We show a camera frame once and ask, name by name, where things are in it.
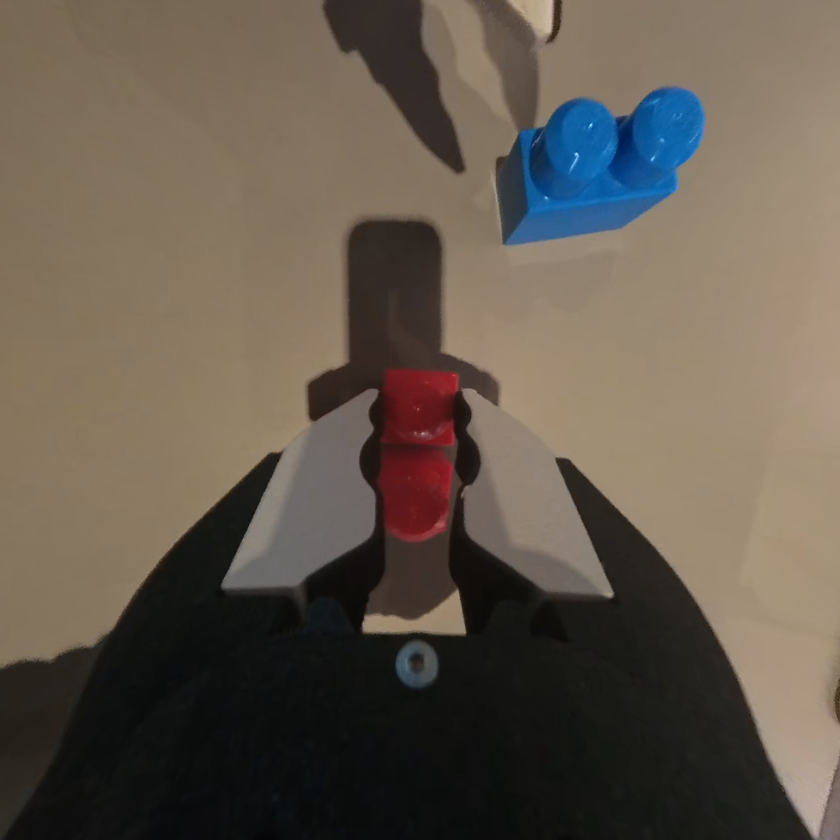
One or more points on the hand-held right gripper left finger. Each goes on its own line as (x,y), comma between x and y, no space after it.
(302,518)

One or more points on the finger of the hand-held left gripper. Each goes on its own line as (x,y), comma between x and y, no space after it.
(535,16)

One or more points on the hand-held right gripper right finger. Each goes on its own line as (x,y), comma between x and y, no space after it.
(531,518)

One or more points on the red mega block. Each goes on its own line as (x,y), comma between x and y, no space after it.
(417,407)

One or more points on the blue two-stud mega block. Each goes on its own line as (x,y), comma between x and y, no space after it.
(577,210)

